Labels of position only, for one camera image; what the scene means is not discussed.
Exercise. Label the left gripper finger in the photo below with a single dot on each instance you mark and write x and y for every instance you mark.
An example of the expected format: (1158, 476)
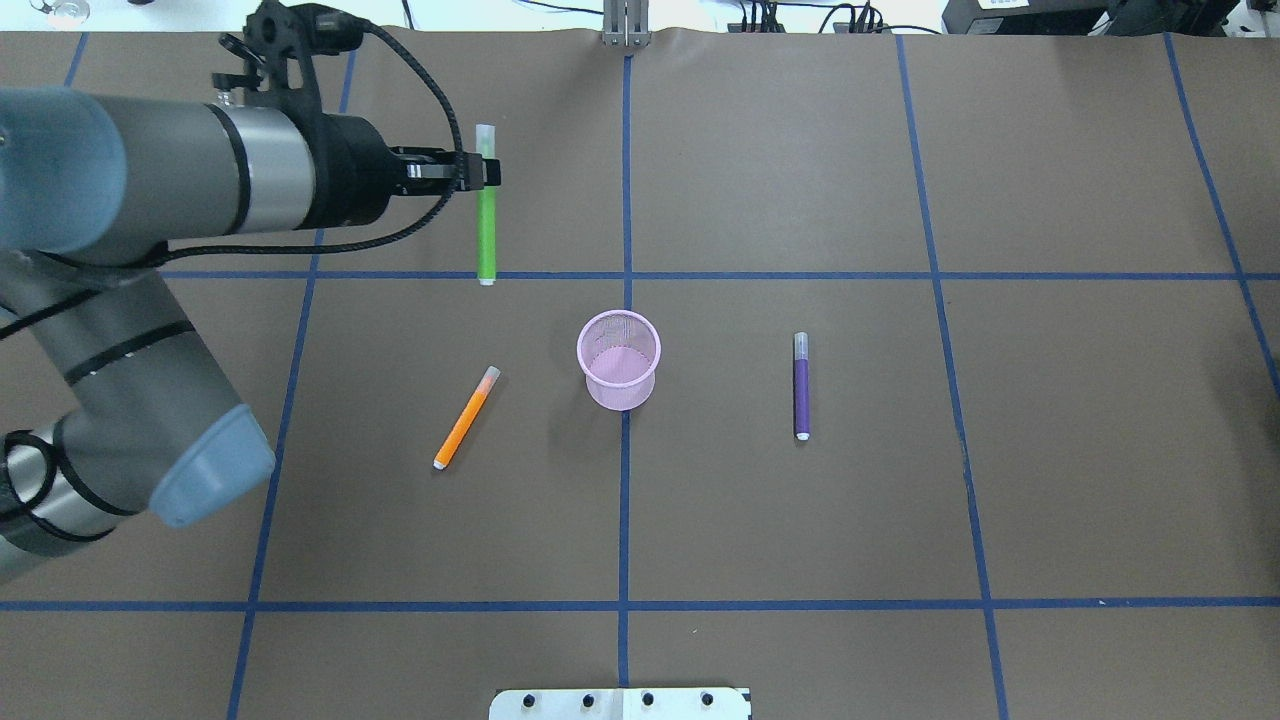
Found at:
(425, 156)
(433, 178)

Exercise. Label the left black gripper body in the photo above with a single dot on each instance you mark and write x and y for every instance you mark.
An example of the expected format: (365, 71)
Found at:
(352, 168)

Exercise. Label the green highlighter pen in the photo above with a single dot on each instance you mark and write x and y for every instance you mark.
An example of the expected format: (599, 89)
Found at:
(486, 211)

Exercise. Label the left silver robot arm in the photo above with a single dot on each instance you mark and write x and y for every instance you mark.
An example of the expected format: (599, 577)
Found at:
(94, 190)

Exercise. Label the orange highlighter pen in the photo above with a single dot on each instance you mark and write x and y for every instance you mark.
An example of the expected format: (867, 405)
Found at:
(461, 427)

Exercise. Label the pink mesh pen holder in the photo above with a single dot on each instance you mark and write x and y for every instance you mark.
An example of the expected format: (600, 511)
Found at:
(618, 352)

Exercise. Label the purple highlighter pen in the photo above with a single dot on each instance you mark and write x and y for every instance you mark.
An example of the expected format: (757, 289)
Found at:
(800, 365)

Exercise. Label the small electronics board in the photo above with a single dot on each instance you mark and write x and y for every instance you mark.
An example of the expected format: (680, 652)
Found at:
(762, 18)

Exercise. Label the black box with label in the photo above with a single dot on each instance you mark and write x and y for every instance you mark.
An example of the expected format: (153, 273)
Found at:
(1022, 18)

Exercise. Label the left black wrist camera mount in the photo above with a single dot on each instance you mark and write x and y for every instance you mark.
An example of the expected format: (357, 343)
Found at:
(277, 46)

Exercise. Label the aluminium frame post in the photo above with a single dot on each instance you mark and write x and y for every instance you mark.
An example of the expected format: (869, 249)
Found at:
(626, 23)

